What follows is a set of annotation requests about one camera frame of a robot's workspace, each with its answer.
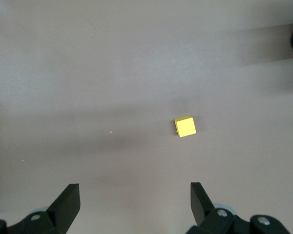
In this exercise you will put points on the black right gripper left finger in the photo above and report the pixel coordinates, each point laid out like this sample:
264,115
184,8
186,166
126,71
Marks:
63,207

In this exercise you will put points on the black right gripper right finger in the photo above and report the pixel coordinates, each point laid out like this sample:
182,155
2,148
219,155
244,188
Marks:
200,207

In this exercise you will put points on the yellow cube block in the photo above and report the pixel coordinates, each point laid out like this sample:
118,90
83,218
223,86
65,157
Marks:
186,127

